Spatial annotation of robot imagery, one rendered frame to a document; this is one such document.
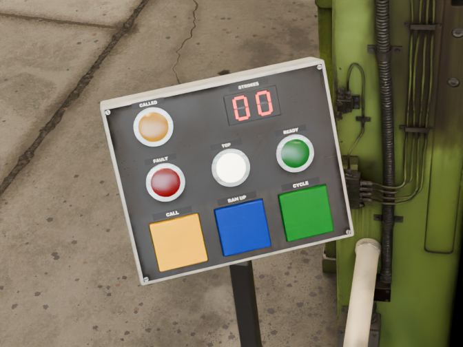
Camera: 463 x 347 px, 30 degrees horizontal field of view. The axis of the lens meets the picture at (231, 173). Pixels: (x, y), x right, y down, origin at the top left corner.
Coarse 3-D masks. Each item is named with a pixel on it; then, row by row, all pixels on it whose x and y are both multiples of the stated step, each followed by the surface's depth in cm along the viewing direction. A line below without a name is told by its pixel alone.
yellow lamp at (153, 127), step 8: (152, 112) 126; (144, 120) 126; (152, 120) 126; (160, 120) 126; (144, 128) 126; (152, 128) 126; (160, 128) 127; (168, 128) 127; (144, 136) 127; (152, 136) 127; (160, 136) 127
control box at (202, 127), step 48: (144, 96) 127; (192, 96) 127; (288, 96) 129; (144, 144) 127; (192, 144) 128; (240, 144) 129; (336, 144) 131; (144, 192) 128; (192, 192) 129; (240, 192) 130; (336, 192) 133; (144, 240) 130
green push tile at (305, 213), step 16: (288, 192) 132; (304, 192) 131; (320, 192) 132; (288, 208) 131; (304, 208) 132; (320, 208) 132; (288, 224) 132; (304, 224) 132; (320, 224) 132; (288, 240) 132
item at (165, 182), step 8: (168, 168) 128; (152, 176) 128; (160, 176) 128; (168, 176) 128; (176, 176) 128; (152, 184) 128; (160, 184) 128; (168, 184) 128; (176, 184) 128; (160, 192) 128; (168, 192) 129
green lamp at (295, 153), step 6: (288, 144) 130; (294, 144) 130; (300, 144) 130; (306, 144) 130; (282, 150) 130; (288, 150) 130; (294, 150) 130; (300, 150) 130; (306, 150) 130; (282, 156) 130; (288, 156) 130; (294, 156) 130; (300, 156) 130; (306, 156) 131; (288, 162) 130; (294, 162) 130; (300, 162) 131
